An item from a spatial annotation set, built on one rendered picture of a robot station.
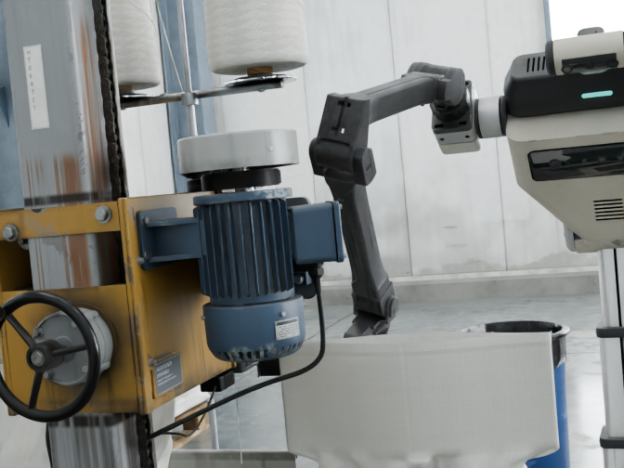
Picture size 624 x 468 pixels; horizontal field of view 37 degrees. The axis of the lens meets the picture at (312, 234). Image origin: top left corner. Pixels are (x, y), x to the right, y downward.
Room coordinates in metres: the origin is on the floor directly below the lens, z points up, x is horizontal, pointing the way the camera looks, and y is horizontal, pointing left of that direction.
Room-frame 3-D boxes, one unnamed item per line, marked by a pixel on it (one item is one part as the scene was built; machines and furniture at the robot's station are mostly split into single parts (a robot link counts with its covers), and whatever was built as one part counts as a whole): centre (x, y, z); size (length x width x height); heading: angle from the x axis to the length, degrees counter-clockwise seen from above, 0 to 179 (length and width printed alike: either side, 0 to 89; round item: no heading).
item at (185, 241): (1.39, 0.19, 1.27); 0.12 x 0.09 x 0.09; 161
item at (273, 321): (1.39, 0.10, 1.21); 0.15 x 0.15 x 0.25
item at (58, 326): (1.32, 0.36, 1.14); 0.11 x 0.06 x 0.11; 71
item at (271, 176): (1.39, 0.10, 1.35); 0.12 x 0.12 x 0.04
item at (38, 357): (1.24, 0.38, 1.13); 0.18 x 0.11 x 0.18; 71
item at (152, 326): (1.50, 0.32, 1.18); 0.34 x 0.25 x 0.31; 161
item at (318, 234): (1.41, 0.00, 1.25); 0.10 x 0.08 x 0.12; 6
